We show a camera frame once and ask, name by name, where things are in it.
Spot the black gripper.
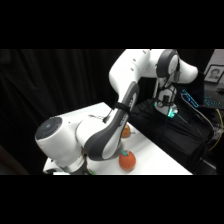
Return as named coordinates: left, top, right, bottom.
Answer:
left=80, top=148, right=91, bottom=174

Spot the orange toy fruit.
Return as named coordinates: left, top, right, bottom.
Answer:
left=118, top=149, right=137, bottom=172

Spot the brown round toy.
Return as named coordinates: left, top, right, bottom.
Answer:
left=121, top=123, right=132, bottom=139

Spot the black curtain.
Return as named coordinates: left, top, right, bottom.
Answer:
left=0, top=49, right=214, bottom=176

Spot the black robot stand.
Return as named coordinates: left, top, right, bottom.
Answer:
left=128, top=98, right=218, bottom=176

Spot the blue lit device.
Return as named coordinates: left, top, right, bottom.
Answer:
left=180, top=88, right=200, bottom=109

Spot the backlit keyboard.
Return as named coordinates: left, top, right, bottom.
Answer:
left=202, top=91, right=222, bottom=108

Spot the framed picture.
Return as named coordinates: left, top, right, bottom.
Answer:
left=203, top=64, right=224, bottom=84

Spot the yellow cable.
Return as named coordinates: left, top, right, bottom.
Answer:
left=208, top=108, right=224, bottom=152

